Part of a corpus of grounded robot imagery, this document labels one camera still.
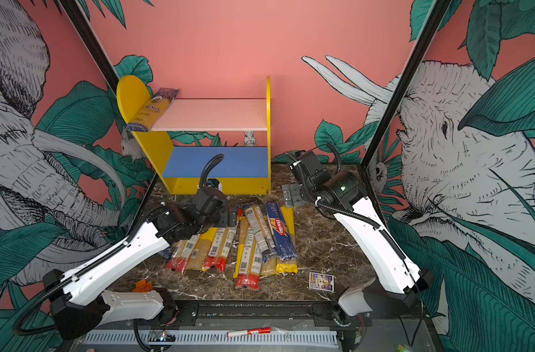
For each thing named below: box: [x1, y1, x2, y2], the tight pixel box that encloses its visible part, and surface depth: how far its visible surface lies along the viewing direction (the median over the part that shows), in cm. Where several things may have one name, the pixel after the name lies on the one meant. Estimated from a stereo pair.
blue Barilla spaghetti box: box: [262, 201, 298, 264], surface depth 89 cm
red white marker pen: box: [226, 327, 272, 339], surface depth 71 cm
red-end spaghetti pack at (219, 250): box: [200, 226, 233, 273], surface depth 87 cm
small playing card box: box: [308, 272, 337, 293], surface depth 81 cm
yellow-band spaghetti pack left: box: [186, 227, 218, 273], surface depth 86 cm
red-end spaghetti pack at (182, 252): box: [164, 233, 201, 274], surface depth 85 cm
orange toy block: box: [132, 279, 154, 293], surface depth 80 cm
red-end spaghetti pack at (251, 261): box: [234, 224, 264, 290], surface depth 83 cm
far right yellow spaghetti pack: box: [275, 206, 299, 274], surface depth 85 cm
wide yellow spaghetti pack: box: [260, 256, 280, 277], surface depth 83 cm
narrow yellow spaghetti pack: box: [233, 216, 250, 280], surface depth 89 cm
